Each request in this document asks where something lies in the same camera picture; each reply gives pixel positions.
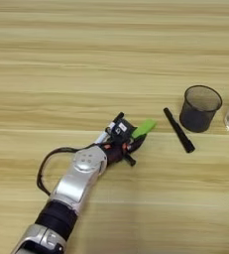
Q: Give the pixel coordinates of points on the black mesh pen cup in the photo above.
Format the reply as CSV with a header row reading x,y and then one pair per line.
x,y
198,115

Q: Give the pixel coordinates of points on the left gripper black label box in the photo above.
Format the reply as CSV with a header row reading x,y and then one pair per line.
x,y
122,129

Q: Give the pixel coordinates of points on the white marker with black cap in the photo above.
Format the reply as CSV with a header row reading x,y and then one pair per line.
x,y
103,135

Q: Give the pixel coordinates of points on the green eraser block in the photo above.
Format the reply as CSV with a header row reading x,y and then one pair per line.
x,y
144,127

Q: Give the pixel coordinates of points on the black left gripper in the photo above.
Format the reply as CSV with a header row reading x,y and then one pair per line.
x,y
117,152

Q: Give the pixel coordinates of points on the black marker pen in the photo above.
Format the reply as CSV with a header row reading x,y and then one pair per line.
x,y
178,129

